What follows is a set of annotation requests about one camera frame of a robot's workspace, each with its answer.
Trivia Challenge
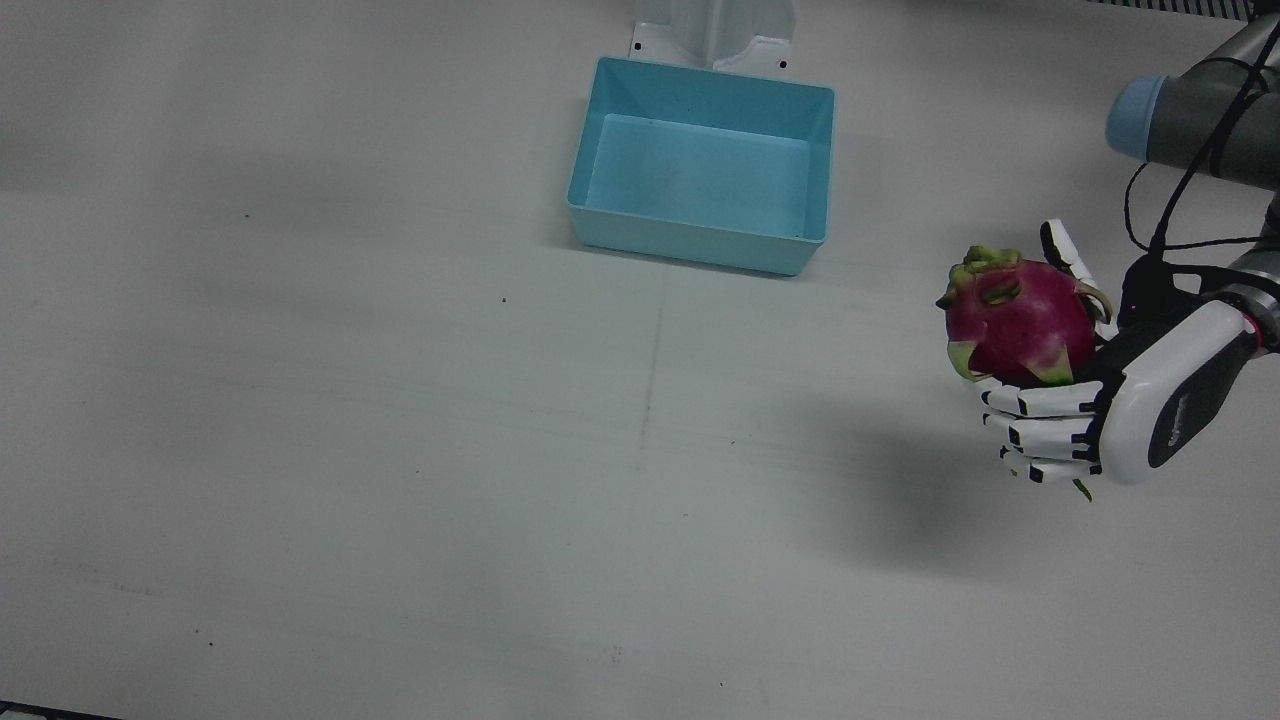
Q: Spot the white and grey left robot hand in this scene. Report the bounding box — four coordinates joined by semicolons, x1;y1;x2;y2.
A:
975;218;1261;488

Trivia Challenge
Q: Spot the red dragon fruit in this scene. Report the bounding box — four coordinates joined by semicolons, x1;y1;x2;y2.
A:
936;246;1113;501

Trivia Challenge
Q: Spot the light blue plastic bin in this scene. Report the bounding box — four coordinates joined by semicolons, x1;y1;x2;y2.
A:
566;56;836;277

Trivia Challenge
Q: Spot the white stand base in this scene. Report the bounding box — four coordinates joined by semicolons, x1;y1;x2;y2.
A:
630;0;796;73

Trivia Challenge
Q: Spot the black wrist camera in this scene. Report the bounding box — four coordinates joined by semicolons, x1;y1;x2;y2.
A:
1118;255;1206;333

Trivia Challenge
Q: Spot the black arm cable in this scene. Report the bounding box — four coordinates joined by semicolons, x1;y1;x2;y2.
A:
1122;20;1280;263

